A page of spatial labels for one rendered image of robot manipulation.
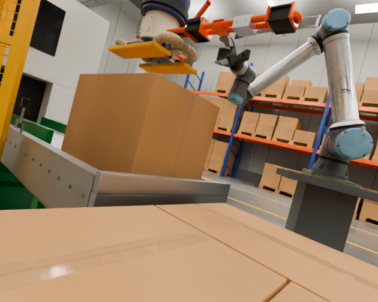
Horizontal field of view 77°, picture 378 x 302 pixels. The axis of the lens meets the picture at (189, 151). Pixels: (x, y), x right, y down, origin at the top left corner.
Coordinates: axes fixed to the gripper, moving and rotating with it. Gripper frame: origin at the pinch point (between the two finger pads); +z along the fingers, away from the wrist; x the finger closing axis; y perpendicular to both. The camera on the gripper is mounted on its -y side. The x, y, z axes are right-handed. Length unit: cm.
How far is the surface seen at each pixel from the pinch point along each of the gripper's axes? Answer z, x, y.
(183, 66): 8.7, -13.3, 10.8
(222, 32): 12.9, -2.0, -9.6
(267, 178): -683, -84, 214
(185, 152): 10, -51, -4
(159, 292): 61, -68, -49
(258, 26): 12.1, -1.4, -24.3
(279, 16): 16.4, -1.7, -33.0
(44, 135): 39, -61, 66
